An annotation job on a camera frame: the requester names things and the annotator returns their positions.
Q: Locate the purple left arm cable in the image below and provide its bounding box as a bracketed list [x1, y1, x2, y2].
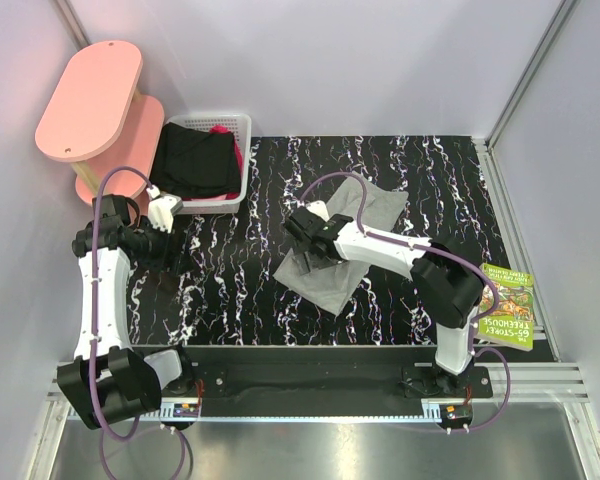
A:
[87, 165, 194, 477]

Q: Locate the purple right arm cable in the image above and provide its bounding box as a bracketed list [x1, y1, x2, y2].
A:
[299, 172, 511, 434]

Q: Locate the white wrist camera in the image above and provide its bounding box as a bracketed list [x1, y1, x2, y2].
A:
[305, 201, 330, 221]
[146, 185, 183, 233]

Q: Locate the pink three tier shelf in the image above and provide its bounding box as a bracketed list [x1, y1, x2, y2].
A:
[35, 40, 165, 204]

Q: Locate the aluminium frame rail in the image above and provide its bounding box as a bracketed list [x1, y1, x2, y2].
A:
[26, 356, 600, 479]

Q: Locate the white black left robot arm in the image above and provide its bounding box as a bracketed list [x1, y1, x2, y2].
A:
[57, 194, 196, 430]

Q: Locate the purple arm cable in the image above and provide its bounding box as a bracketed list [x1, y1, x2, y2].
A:
[87, 165, 194, 477]
[299, 172, 511, 434]

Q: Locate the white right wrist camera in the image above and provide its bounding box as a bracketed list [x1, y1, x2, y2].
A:
[305, 201, 330, 221]

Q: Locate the green picture book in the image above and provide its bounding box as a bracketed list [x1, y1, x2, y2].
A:
[475, 264, 535, 351]

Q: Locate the white perforated plastic basket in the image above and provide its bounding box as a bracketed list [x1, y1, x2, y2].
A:
[150, 113, 251, 214]

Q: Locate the grey t shirt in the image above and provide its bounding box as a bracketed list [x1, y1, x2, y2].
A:
[274, 178, 408, 315]

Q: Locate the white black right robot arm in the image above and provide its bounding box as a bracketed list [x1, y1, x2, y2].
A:
[284, 206, 488, 397]

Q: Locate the black t shirt in basket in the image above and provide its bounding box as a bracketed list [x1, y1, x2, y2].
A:
[150, 123, 243, 199]

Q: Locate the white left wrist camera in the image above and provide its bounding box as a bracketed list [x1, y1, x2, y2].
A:
[146, 185, 183, 233]

